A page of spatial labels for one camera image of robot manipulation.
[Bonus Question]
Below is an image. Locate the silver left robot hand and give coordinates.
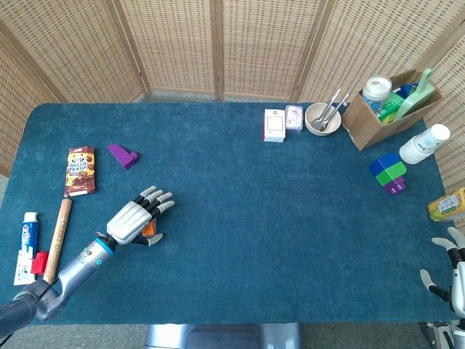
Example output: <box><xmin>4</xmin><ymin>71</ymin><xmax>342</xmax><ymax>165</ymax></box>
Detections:
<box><xmin>106</xmin><ymin>185</ymin><xmax>175</xmax><ymax>247</ymax></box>

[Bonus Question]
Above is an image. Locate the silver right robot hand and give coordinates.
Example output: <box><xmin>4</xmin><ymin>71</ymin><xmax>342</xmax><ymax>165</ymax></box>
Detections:
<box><xmin>420</xmin><ymin>227</ymin><xmax>465</xmax><ymax>316</ymax></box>

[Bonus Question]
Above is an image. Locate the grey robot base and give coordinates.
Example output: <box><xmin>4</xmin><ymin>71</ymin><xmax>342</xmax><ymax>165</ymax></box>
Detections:
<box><xmin>145</xmin><ymin>322</ymin><xmax>302</xmax><ymax>349</ymax></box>

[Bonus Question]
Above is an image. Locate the purple plastic block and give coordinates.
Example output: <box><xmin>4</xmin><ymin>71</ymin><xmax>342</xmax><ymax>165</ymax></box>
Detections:
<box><xmin>107</xmin><ymin>143</ymin><xmax>140</xmax><ymax>171</ymax></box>

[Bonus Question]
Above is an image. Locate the small red block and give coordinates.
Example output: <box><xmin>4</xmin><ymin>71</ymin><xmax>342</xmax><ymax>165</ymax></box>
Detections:
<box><xmin>31</xmin><ymin>250</ymin><xmax>49</xmax><ymax>274</ymax></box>

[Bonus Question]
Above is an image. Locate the small purple studded block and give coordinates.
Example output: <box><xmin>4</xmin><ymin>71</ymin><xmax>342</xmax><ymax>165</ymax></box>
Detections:
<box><xmin>384</xmin><ymin>177</ymin><xmax>408</xmax><ymax>196</ymax></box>

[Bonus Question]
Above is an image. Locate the green plastic block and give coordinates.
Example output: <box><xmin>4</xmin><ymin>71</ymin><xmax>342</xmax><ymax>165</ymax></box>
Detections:
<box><xmin>374</xmin><ymin>161</ymin><xmax>407</xmax><ymax>186</ymax></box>

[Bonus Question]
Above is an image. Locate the blue plastic toy block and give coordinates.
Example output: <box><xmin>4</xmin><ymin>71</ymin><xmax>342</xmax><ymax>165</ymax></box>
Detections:
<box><xmin>368</xmin><ymin>151</ymin><xmax>403</xmax><ymax>175</ymax></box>

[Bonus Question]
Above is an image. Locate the brown Hello Panda snack box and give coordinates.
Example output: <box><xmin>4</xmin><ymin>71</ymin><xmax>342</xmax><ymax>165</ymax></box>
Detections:
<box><xmin>64</xmin><ymin>145</ymin><xmax>97</xmax><ymax>198</ymax></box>

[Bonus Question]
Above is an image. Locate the wooden rolling pin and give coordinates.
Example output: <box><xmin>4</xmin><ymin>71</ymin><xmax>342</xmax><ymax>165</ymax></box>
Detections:
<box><xmin>42</xmin><ymin>198</ymin><xmax>73</xmax><ymax>284</ymax></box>

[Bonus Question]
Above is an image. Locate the yellow drink carton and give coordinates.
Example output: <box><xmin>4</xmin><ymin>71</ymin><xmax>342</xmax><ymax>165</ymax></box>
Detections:
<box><xmin>426</xmin><ymin>188</ymin><xmax>465</xmax><ymax>222</ymax></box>

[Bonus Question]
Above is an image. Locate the blue white toothpaste tube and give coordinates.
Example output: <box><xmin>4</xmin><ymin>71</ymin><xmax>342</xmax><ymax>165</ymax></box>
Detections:
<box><xmin>13</xmin><ymin>212</ymin><xmax>40</xmax><ymax>286</ymax></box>

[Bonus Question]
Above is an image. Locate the stack of paper cups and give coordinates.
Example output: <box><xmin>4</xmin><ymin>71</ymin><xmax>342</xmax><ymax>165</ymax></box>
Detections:
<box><xmin>399</xmin><ymin>124</ymin><xmax>451</xmax><ymax>165</ymax></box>

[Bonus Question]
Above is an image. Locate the teal carpet table cover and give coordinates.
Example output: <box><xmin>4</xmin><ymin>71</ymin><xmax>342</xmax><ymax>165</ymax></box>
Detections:
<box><xmin>0</xmin><ymin>102</ymin><xmax>465</xmax><ymax>326</ymax></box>

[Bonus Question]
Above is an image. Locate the white and red carton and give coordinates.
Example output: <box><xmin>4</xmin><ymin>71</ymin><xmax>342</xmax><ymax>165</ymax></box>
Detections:
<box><xmin>263</xmin><ymin>108</ymin><xmax>287</xmax><ymax>143</ymax></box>

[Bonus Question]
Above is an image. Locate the brown cardboard box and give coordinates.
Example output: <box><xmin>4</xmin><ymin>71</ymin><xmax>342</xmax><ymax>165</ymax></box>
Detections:
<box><xmin>341</xmin><ymin>68</ymin><xmax>443</xmax><ymax>151</ymax></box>

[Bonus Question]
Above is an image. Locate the woven wicker folding screen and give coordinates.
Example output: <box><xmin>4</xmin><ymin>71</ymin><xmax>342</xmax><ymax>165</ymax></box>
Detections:
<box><xmin>0</xmin><ymin>0</ymin><xmax>465</xmax><ymax>241</ymax></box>

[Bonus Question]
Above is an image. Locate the green plastic packet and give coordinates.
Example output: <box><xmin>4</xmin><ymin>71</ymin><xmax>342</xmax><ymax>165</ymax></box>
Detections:
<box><xmin>376</xmin><ymin>91</ymin><xmax>405</xmax><ymax>123</ymax></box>

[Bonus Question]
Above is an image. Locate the light green plastic dustpan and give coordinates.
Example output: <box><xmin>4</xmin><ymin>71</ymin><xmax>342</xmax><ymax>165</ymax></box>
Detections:
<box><xmin>393</xmin><ymin>68</ymin><xmax>436</xmax><ymax>121</ymax></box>

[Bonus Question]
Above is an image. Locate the small clear plastic box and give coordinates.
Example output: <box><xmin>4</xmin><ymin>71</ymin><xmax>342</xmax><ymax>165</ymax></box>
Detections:
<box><xmin>285</xmin><ymin>105</ymin><xmax>304</xmax><ymax>134</ymax></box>

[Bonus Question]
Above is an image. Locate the blue plastic item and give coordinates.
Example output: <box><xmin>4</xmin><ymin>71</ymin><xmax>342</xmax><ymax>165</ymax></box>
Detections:
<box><xmin>397</xmin><ymin>83</ymin><xmax>419</xmax><ymax>99</ymax></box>

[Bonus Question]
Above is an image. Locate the beige bowl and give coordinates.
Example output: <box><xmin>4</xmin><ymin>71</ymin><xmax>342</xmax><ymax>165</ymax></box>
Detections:
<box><xmin>304</xmin><ymin>102</ymin><xmax>343</xmax><ymax>137</ymax></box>

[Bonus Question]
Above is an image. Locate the white wipes canister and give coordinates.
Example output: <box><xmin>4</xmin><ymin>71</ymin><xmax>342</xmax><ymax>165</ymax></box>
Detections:
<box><xmin>361</xmin><ymin>76</ymin><xmax>393</xmax><ymax>113</ymax></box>

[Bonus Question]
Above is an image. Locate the metal spoon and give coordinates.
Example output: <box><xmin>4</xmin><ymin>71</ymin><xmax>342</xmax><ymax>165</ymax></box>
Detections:
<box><xmin>310</xmin><ymin>88</ymin><xmax>341</xmax><ymax>131</ymax></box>
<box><xmin>319</xmin><ymin>92</ymin><xmax>350</xmax><ymax>132</ymax></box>

